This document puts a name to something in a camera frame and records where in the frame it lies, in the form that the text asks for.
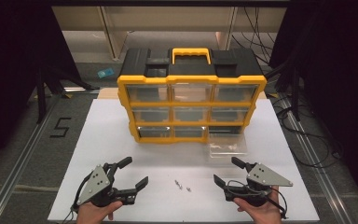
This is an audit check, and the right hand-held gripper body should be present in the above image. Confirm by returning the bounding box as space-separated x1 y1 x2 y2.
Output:
223 162 294 207

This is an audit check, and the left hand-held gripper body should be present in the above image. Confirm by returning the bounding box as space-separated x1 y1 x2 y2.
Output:
75 162 138 208

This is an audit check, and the clear plastic drawer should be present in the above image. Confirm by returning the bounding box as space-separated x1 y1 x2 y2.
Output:
205 125 249 161

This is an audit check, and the person's left hand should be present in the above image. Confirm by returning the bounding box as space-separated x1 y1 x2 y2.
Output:
76 200 124 224

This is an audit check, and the person's right hand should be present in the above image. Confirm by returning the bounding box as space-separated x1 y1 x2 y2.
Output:
232 185 283 224

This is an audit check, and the set of closed clear drawers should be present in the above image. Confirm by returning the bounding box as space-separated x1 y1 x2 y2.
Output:
125 83 259 139

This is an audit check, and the small blue packet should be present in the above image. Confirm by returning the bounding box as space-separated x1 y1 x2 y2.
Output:
97 67 116 79

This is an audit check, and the yellow black drawer organizer cabinet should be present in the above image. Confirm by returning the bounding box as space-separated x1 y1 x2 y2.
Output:
117 47 268 145

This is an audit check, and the black metal stand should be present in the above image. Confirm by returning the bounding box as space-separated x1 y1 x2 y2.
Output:
34 63 101 124

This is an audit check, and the dark curtain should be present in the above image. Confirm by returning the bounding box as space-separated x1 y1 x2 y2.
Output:
0 0 83 176
268 0 358 217

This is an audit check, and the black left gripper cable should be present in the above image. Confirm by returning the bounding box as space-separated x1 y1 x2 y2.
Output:
62 172 96 224

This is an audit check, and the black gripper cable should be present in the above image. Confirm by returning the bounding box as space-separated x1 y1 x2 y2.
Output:
62 172 96 224
226 179 289 220

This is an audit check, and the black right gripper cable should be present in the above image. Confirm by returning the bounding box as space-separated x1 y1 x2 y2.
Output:
226 179 289 220

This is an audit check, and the metal floor rail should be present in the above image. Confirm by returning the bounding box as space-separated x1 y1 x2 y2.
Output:
0 92 63 224
274 94 357 224

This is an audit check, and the bundle of black floor cables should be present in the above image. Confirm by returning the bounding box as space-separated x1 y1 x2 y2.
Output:
231 6 344 170

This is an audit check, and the yellow carry handle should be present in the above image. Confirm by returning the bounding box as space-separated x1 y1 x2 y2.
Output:
171 47 213 66

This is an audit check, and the beige shelf frame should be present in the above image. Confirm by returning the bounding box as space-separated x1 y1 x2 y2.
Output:
51 6 287 63

